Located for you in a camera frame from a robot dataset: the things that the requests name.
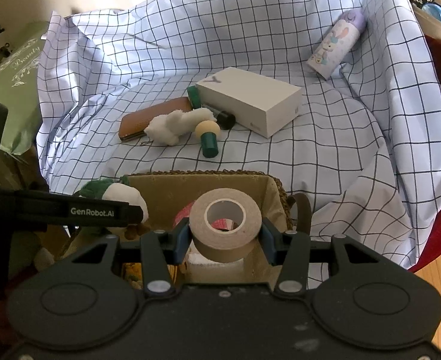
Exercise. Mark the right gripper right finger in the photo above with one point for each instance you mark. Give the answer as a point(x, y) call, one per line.
point(291, 251)

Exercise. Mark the green white radish plush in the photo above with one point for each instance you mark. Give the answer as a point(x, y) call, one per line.
point(114, 190)

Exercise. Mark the brown leather wallet case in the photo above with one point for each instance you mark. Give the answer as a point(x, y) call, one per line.
point(133, 124)

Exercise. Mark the green Beauty bag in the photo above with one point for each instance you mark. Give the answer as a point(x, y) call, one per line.
point(19, 89)

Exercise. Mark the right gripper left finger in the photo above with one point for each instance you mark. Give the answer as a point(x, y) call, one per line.
point(161, 249)

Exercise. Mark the white gauze pack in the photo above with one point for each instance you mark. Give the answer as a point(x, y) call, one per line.
point(201, 270)

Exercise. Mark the green wooden mushroom peg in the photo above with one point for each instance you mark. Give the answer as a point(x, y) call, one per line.
point(207, 131)

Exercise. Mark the white rectangular box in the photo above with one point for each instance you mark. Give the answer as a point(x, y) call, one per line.
point(260, 103)

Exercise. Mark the beige tape roll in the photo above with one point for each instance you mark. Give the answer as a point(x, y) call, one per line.
point(232, 204)

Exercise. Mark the purple bunny bottle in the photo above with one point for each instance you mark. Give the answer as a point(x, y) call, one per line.
point(338, 42)

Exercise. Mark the pink white cloth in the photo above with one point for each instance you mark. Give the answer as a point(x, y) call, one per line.
point(199, 220)

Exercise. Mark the white plush bunny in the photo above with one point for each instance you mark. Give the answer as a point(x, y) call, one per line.
point(167, 129)

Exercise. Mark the woven wicker basket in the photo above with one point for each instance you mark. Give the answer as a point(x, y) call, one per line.
point(166, 193)

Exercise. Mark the orange yellow knitted item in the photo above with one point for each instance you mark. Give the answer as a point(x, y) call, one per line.
point(132, 273)

